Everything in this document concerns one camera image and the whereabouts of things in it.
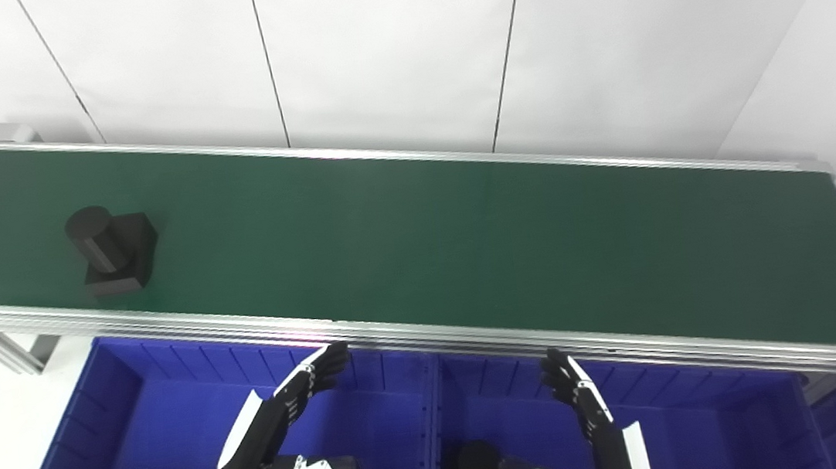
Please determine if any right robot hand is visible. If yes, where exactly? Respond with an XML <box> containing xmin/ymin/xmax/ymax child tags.
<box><xmin>487</xmin><ymin>339</ymin><xmax>654</xmax><ymax>469</ymax></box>

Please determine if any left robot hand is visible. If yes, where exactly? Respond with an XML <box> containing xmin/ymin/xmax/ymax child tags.
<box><xmin>194</xmin><ymin>341</ymin><xmax>363</xmax><ymax>469</ymax></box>

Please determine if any green conveyor belt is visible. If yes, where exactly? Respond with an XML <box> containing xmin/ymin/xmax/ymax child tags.
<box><xmin>0</xmin><ymin>55</ymin><xmax>836</xmax><ymax>446</ymax></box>
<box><xmin>0</xmin><ymin>32</ymin><xmax>836</xmax><ymax>469</ymax></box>

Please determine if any aluminium conveyor leg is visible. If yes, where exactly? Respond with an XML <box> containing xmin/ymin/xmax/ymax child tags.
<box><xmin>0</xmin><ymin>319</ymin><xmax>64</xmax><ymax>379</ymax></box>

